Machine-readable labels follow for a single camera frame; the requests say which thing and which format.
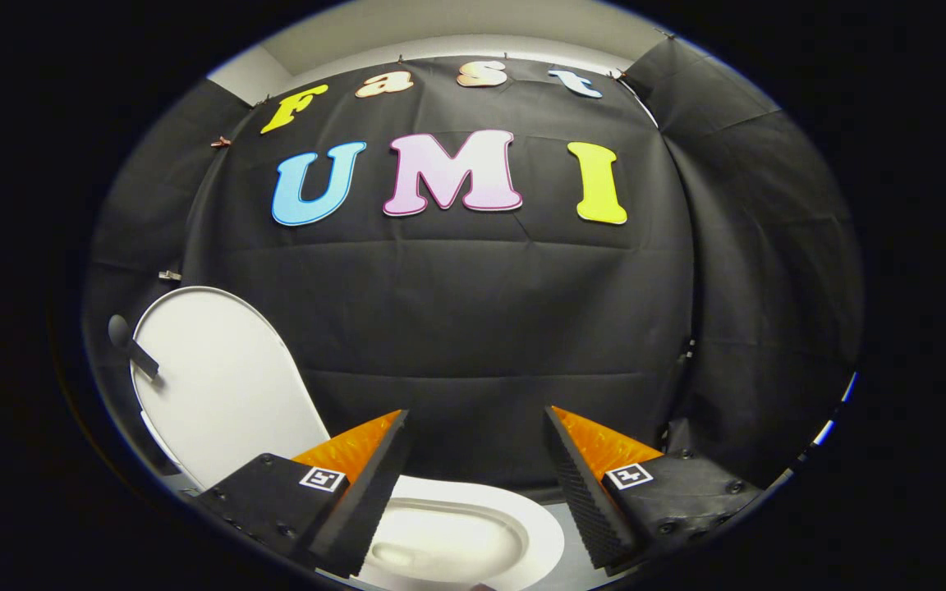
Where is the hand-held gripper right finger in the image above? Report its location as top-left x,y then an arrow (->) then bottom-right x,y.
544,405 -> 764,574

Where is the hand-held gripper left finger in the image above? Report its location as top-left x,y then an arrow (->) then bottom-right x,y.
196,410 -> 413,580

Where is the white toilet lid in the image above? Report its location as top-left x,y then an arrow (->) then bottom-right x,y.
130,286 -> 333,492

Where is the black backdrop cloth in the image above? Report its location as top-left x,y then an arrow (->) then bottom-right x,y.
83,37 -> 864,493

